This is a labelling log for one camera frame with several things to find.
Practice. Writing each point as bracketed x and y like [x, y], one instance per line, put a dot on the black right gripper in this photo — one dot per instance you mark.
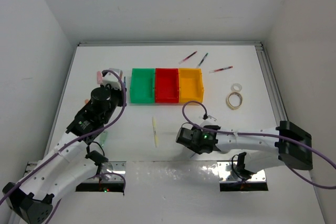
[195, 149]

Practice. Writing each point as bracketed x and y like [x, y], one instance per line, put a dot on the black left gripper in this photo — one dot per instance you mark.
[120, 94]

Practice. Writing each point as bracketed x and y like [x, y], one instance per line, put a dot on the dark red ink pen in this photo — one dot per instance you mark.
[188, 57]

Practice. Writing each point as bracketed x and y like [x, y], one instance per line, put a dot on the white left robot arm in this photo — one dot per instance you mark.
[69, 163]

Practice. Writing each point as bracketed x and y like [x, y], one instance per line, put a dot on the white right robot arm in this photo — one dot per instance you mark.
[284, 145]

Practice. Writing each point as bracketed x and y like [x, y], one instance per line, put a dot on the pink eraser stick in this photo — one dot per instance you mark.
[99, 78]

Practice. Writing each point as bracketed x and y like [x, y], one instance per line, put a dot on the green eraser stick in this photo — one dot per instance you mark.
[103, 138]

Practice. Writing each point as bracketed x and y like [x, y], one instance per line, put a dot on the green plastic bin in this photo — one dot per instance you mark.
[142, 87]

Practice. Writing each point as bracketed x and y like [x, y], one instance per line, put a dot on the yellow highlighter pen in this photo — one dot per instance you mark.
[155, 132]

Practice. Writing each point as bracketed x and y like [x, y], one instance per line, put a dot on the cream masking tape roll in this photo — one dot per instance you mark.
[234, 100]

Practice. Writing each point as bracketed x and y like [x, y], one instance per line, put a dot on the yellow plastic bin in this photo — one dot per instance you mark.
[191, 85]

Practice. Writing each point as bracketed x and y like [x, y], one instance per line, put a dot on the small clear tape roll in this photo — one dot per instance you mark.
[236, 87]

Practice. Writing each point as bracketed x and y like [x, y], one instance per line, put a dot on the red plastic bin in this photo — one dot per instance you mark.
[167, 85]

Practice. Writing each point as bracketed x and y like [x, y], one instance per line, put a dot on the green ink pen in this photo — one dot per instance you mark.
[202, 60]

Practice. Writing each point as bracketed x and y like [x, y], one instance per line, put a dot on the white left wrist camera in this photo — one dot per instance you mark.
[112, 80]

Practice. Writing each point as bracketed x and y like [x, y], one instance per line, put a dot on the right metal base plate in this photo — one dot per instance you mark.
[229, 172]

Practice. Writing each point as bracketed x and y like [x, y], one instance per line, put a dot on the metal base plate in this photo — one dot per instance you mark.
[229, 172]
[111, 172]

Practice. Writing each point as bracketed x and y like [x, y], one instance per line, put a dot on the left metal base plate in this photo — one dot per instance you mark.
[111, 172]

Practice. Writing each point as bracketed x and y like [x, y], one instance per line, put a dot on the aluminium frame rail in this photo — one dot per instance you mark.
[271, 83]

